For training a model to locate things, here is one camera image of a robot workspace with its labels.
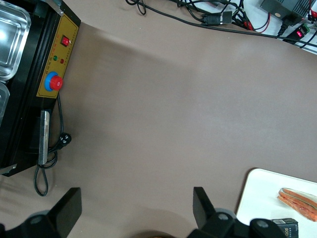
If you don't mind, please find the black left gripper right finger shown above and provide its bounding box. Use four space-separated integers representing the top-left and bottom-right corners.
187 186 286 238

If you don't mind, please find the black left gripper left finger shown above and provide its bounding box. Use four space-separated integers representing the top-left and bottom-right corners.
0 187 83 238

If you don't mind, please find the triangular sandwich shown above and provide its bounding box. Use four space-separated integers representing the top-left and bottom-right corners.
277 187 317 223

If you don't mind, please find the beige plastic tray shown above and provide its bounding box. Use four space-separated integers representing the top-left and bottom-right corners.
236 168 317 238

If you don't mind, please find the black tray sealing machine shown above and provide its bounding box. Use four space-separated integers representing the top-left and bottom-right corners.
0 0 82 178

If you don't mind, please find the small black box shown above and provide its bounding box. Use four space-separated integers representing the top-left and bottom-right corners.
270 217 300 238

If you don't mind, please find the clear plastic food container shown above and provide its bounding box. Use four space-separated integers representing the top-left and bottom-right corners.
0 81 11 125

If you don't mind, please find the steel food container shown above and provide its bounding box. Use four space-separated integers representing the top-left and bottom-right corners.
0 4 32 83

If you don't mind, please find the black serial connector plug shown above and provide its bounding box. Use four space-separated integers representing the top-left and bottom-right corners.
200 10 234 26

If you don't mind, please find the red lit electronic module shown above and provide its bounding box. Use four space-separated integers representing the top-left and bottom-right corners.
294 24 312 39

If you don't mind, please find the black power plug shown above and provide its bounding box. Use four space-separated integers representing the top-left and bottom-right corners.
277 14 302 37

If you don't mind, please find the black power adapter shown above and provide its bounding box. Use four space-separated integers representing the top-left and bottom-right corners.
260 0 314 19

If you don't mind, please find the black power cord with plug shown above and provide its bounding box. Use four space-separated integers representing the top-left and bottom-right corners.
34 93 73 197

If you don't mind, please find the long black cable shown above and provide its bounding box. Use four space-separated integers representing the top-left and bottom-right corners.
125 0 317 49

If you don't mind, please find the red clip lead wire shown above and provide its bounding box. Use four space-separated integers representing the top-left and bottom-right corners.
237 11 271 33

